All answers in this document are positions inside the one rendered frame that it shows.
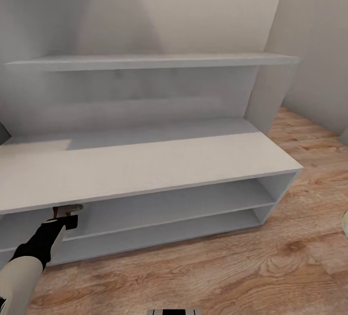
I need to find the sandal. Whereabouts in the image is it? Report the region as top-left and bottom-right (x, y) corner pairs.
(53, 207), (71, 219)

